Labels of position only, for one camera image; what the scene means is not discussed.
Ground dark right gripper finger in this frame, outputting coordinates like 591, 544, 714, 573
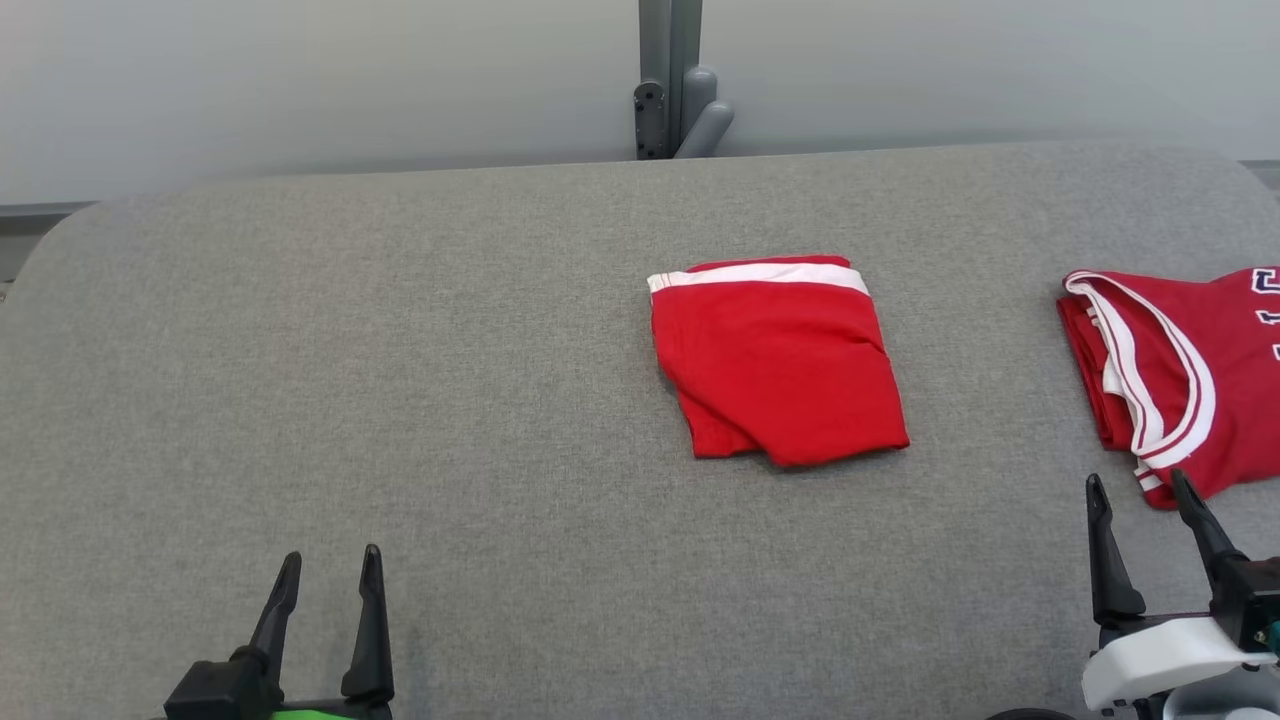
1171, 468, 1247, 587
1085, 473, 1148, 627

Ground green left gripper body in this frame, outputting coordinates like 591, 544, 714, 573
264, 696, 395, 720

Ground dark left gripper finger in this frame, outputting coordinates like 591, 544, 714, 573
341, 544, 396, 702
248, 551, 303, 667

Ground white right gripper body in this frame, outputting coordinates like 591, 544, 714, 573
1081, 611, 1280, 714

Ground red Bulls basketball jersey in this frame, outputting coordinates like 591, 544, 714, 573
1057, 265, 1280, 511

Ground red shorts with white trim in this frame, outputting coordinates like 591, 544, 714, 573
647, 254, 911, 469

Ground grey fabric sofa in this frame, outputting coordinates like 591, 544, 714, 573
0, 140, 1280, 720

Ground grey metal stand post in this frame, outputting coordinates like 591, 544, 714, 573
633, 0, 736, 161

